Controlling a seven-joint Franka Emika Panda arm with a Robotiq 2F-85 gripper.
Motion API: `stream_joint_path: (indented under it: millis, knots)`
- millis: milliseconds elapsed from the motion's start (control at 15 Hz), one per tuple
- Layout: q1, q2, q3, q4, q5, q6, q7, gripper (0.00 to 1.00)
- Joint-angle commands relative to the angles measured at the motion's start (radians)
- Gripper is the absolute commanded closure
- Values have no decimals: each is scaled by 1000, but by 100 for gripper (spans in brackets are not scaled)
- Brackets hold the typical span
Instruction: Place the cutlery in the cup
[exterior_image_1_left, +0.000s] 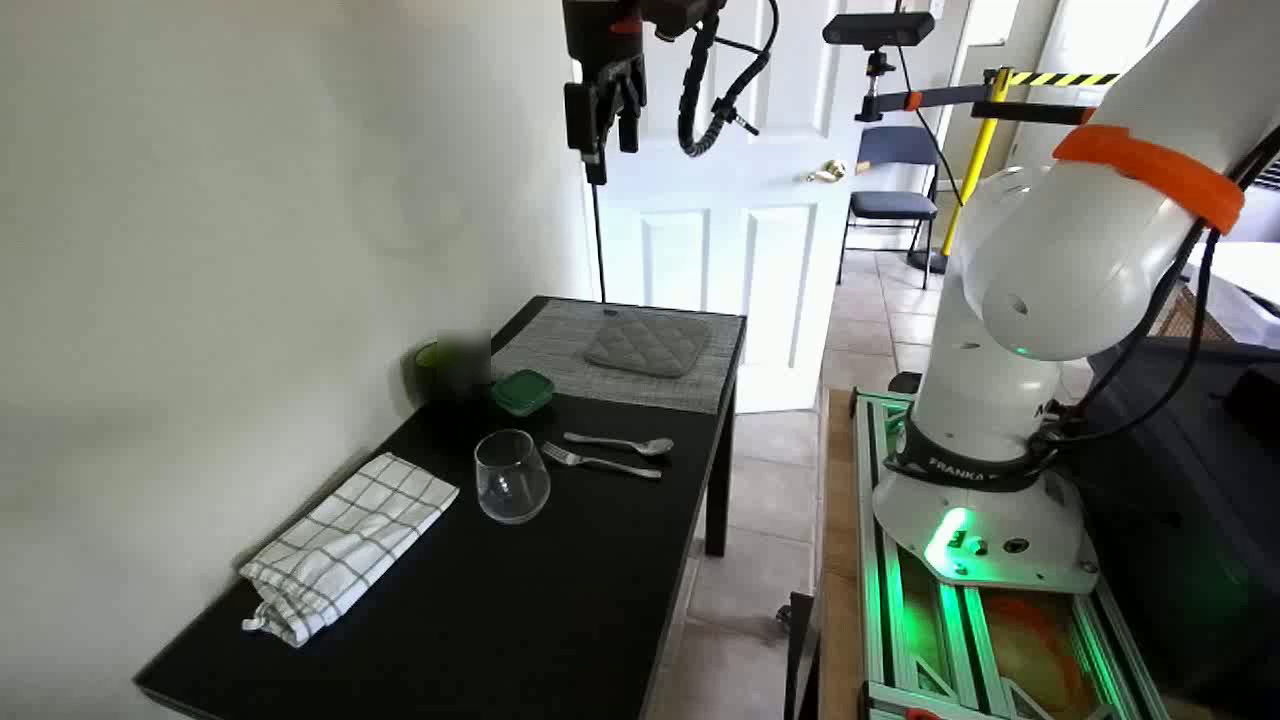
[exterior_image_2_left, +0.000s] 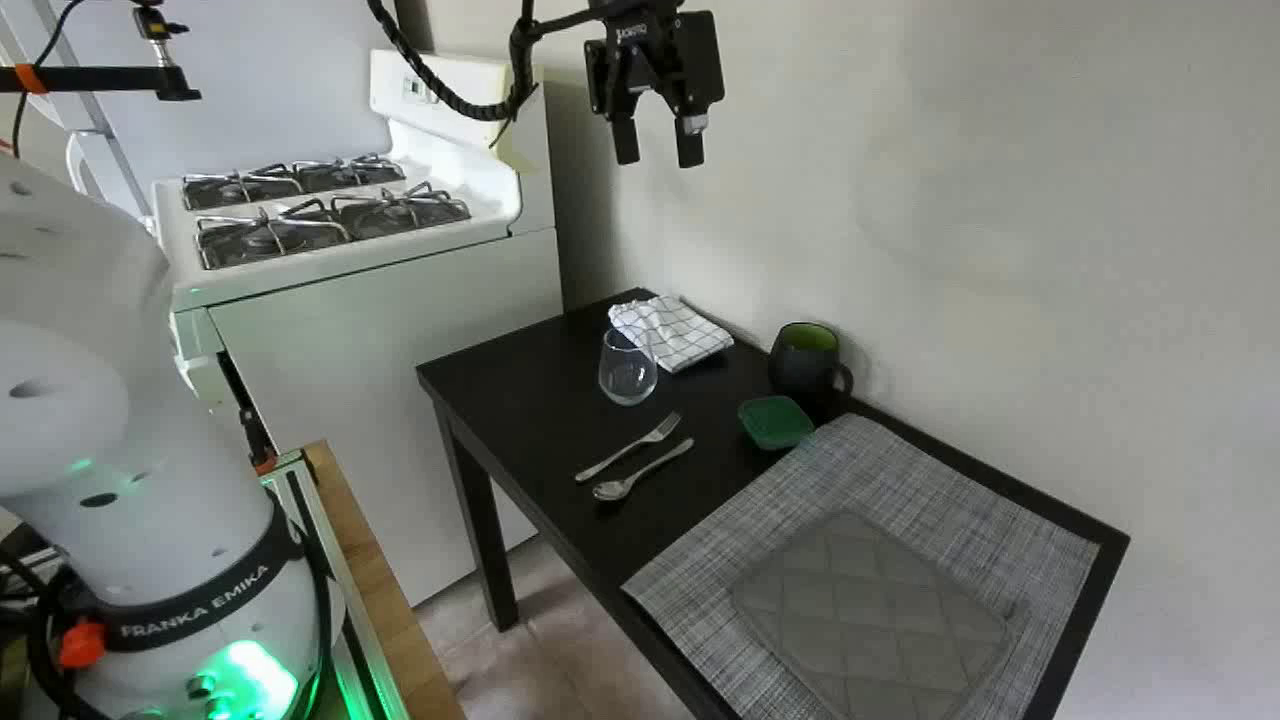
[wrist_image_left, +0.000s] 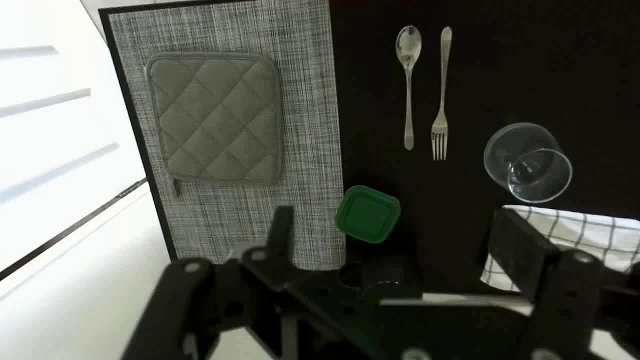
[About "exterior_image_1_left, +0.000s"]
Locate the silver fork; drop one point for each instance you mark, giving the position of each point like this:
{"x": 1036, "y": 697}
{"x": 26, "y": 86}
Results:
{"x": 597, "y": 461}

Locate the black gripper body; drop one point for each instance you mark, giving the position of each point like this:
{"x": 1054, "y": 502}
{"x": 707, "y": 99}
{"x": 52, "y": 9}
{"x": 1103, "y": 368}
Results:
{"x": 610, "y": 89}

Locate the white panel door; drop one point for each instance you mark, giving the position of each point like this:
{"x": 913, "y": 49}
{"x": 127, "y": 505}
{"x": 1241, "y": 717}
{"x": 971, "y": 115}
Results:
{"x": 751, "y": 226}

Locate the clear glass cup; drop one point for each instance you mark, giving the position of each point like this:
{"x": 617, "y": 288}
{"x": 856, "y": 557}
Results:
{"x": 508, "y": 479}

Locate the grey quilted pot holder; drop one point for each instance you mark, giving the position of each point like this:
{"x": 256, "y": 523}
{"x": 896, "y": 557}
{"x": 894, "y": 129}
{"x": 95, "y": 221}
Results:
{"x": 651, "y": 346}

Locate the black camera on stand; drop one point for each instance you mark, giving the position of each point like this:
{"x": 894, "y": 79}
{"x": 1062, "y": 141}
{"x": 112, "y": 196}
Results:
{"x": 877, "y": 32}

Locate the dark green mug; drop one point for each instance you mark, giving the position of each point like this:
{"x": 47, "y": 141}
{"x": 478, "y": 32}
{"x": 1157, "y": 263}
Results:
{"x": 444, "y": 374}

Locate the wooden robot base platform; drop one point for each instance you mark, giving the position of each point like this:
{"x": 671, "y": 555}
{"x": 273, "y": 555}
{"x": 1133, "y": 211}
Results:
{"x": 891, "y": 642}

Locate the grey woven placemat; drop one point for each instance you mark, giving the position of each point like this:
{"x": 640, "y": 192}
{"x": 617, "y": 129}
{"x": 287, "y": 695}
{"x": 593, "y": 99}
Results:
{"x": 557, "y": 333}

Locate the black side table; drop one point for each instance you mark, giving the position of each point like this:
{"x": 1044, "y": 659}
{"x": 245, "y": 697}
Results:
{"x": 557, "y": 616}

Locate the small green container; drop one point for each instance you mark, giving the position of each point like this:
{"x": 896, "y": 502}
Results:
{"x": 520, "y": 394}

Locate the yellow black striped stand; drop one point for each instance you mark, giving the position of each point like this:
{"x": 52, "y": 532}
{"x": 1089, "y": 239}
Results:
{"x": 990, "y": 104}

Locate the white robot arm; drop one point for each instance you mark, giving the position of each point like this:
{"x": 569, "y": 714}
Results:
{"x": 1062, "y": 266}

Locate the blue folding chair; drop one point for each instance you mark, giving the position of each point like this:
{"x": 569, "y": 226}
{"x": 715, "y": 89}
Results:
{"x": 896, "y": 184}

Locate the white checkered dish towel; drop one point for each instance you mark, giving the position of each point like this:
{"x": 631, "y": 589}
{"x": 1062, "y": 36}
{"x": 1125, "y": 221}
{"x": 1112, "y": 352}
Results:
{"x": 309, "y": 573}

